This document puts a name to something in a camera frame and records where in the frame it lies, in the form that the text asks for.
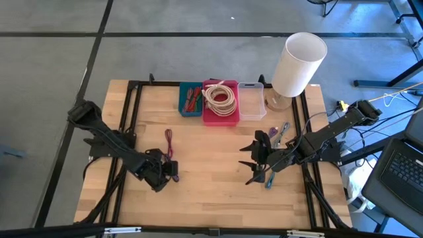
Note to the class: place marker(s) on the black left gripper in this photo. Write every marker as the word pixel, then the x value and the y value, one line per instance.
pixel 155 172

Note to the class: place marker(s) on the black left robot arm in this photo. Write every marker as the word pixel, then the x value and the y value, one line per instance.
pixel 112 145

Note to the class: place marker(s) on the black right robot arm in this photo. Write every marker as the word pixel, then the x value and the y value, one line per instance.
pixel 330 132

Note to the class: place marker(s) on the clear plastic bin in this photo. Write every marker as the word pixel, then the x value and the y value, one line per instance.
pixel 251 105

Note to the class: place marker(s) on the white shade lamp wooden base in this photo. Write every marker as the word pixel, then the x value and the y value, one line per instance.
pixel 297 66

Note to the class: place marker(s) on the dark blue stand frame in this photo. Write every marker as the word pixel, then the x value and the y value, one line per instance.
pixel 363 153

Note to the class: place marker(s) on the white plastic bag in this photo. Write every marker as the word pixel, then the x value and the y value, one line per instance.
pixel 355 185

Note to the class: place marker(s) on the teal plastic bin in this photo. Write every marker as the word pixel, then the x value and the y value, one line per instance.
pixel 190 114

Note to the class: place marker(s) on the yellow power plug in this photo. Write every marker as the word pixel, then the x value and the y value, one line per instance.
pixel 342 105

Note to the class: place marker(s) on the black frame clamp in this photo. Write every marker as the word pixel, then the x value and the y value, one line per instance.
pixel 262 80
pixel 151 78

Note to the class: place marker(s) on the black chair base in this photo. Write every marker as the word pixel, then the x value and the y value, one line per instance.
pixel 319 1

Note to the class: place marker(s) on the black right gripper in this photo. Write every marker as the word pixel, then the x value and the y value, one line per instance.
pixel 264 155

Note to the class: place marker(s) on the black aluminium rig frame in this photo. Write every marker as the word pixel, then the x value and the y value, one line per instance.
pixel 158 83

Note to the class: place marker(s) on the pink plastic bin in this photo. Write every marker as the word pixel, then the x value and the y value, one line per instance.
pixel 219 121

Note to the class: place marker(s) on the blue metal table frame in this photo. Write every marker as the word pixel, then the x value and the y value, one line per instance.
pixel 402 18

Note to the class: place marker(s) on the grey laptop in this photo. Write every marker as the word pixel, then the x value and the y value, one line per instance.
pixel 403 172

